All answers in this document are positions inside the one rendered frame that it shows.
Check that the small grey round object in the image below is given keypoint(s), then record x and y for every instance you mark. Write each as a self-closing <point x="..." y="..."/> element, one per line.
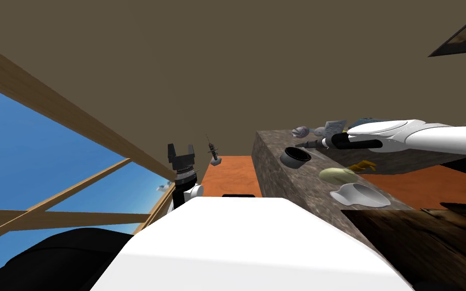
<point x="319" y="131"/>

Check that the dark framed wall picture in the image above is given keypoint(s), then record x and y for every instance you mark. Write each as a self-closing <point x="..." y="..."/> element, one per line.
<point x="465" y="36"/>

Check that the small grey floor lamp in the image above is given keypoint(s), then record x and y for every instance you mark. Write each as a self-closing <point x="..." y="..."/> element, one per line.
<point x="214" y="155"/>

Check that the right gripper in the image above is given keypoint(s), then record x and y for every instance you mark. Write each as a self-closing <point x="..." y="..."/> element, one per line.
<point x="312" y="144"/>

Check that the grey crumpled round object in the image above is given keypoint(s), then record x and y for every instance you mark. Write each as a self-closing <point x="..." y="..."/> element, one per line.
<point x="300" y="132"/>

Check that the dark wooden cabinet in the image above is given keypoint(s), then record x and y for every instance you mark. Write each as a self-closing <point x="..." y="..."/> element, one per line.
<point x="427" y="246"/>

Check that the black mug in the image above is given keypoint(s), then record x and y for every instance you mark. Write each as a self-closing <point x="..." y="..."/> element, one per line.
<point x="294" y="157"/>

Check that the white mug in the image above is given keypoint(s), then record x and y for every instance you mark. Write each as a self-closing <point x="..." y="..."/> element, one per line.
<point x="362" y="195"/>

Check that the pale green round bread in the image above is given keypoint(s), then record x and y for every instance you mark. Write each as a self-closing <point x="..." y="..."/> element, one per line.
<point x="338" y="176"/>

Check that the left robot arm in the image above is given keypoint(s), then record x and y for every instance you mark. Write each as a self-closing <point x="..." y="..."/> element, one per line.
<point x="51" y="262"/>

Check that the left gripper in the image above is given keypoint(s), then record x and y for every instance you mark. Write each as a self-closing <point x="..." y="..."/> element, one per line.
<point x="183" y="161"/>

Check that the yellow bananas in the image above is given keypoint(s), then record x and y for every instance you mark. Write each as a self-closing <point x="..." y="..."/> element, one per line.
<point x="363" y="165"/>

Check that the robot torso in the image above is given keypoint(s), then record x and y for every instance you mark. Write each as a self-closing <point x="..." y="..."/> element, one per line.
<point x="241" y="246"/>

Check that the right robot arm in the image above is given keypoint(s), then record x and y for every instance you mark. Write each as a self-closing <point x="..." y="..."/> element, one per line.
<point x="419" y="137"/>

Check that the grey square box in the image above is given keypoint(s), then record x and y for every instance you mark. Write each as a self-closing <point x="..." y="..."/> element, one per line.
<point x="334" y="127"/>

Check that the wooden framed window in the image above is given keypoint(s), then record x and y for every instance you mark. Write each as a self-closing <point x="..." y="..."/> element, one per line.
<point x="22" y="161"/>

